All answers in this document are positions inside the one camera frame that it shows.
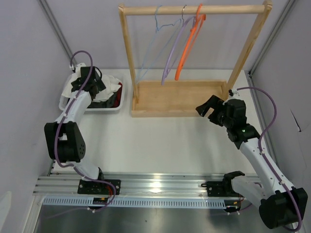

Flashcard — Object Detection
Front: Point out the lilac plastic hanger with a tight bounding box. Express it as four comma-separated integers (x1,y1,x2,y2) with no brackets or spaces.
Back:
161,5,196,85

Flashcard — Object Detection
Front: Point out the white ruffled skirt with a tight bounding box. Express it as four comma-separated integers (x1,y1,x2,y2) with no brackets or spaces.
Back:
61,73,120,102

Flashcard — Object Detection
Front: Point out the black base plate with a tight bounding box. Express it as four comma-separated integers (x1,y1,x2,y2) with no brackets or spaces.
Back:
77,179,121,195
201,181,240,198

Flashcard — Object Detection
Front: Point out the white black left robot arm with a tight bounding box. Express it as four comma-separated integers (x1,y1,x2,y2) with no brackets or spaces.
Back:
44,63,105,194

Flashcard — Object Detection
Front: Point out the light blue wire hanger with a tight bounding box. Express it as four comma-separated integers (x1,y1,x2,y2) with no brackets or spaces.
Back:
136,5,182,84

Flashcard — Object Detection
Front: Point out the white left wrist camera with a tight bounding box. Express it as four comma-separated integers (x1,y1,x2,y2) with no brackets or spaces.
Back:
69,63,86,73

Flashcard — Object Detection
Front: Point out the orange plastic hanger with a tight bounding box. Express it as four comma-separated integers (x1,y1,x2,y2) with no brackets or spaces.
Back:
174,3,206,81

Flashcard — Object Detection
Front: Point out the white slotted cable duct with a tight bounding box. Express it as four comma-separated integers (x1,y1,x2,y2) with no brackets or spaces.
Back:
43,196,226,209

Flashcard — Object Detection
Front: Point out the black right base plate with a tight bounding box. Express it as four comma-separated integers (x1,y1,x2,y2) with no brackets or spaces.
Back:
201,181,240,198

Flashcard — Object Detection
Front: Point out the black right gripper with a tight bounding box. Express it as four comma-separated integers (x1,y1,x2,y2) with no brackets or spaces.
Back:
196,95,233,128

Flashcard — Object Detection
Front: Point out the wooden clothes rack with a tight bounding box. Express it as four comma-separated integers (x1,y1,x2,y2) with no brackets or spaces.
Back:
118,0,273,117

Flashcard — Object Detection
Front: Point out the red plaid garment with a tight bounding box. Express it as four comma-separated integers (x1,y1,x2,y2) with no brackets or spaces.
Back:
113,82,122,108

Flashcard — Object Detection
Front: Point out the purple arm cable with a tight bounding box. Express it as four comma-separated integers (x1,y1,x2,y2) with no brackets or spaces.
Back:
228,86,302,231
53,50,117,214

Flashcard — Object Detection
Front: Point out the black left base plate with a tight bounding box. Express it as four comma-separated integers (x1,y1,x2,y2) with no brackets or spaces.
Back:
77,179,121,195

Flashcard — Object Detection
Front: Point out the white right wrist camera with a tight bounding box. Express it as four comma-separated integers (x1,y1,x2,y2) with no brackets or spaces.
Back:
228,88,240,100

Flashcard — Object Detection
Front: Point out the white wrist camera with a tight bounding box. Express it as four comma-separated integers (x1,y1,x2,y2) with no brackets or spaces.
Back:
69,63,86,73
228,88,240,100

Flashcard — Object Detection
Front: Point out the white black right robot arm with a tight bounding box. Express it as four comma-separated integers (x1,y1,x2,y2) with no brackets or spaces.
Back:
196,95,308,231

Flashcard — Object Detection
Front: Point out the aluminium mounting rail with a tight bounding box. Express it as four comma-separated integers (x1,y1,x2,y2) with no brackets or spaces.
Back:
33,171,224,197

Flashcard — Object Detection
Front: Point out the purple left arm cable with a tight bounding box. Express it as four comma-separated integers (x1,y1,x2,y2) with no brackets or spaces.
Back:
53,50,117,214

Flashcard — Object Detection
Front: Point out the dark grey dotted garment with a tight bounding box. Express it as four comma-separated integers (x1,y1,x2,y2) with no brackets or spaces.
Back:
88,96,119,108

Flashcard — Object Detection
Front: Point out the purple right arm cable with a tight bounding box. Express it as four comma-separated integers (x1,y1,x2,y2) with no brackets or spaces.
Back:
228,86,302,231

